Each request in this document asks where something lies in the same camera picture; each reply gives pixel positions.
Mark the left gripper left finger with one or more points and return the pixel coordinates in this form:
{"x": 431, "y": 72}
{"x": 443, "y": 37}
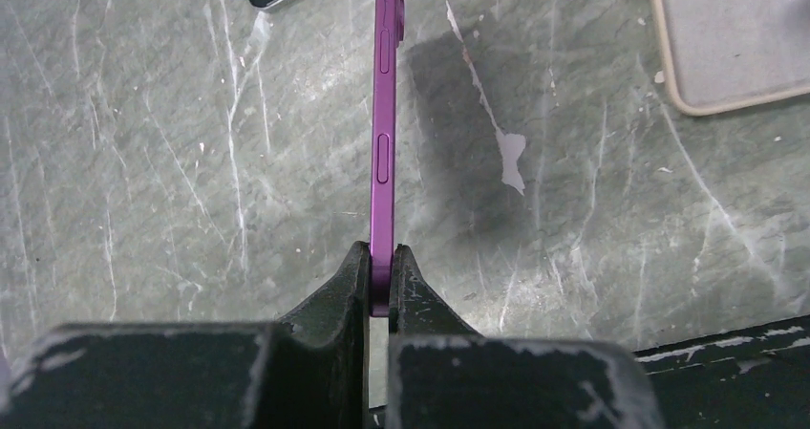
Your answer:
{"x": 306, "y": 369}

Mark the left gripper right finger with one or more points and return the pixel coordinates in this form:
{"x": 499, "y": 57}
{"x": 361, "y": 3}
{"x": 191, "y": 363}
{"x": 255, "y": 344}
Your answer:
{"x": 444, "y": 374}

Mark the beige phone case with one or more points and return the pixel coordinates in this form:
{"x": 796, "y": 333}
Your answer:
{"x": 724, "y": 55}

